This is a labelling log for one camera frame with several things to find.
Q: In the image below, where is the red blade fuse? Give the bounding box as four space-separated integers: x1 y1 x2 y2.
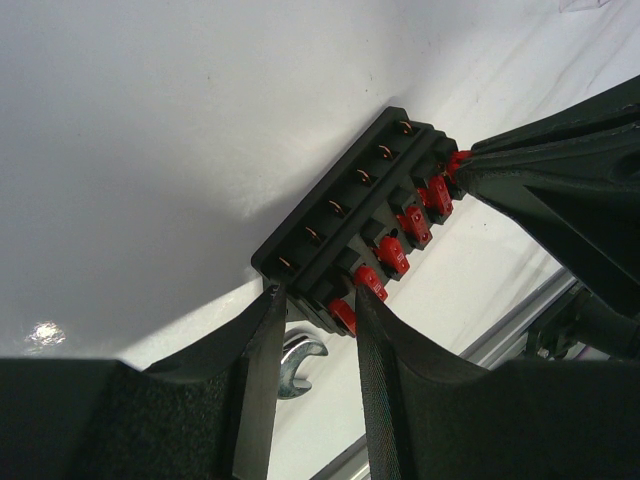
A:
445 150 473 181

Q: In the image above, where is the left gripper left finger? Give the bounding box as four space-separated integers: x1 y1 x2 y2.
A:
144 286 286 479

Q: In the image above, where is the large silver open-end wrench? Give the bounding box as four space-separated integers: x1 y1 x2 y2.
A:
278 333 329 400

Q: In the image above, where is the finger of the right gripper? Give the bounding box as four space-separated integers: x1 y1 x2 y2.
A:
455 152 639 319
469 77 639 165

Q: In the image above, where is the black fuse box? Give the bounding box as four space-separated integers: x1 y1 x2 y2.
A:
251 107 464 336

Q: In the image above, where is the aluminium rail frame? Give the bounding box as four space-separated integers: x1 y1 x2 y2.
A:
312 269 578 479

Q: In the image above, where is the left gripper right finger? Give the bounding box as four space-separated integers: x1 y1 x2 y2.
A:
356 287 500 479

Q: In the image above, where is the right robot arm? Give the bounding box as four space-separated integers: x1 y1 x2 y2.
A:
447 78 639 360

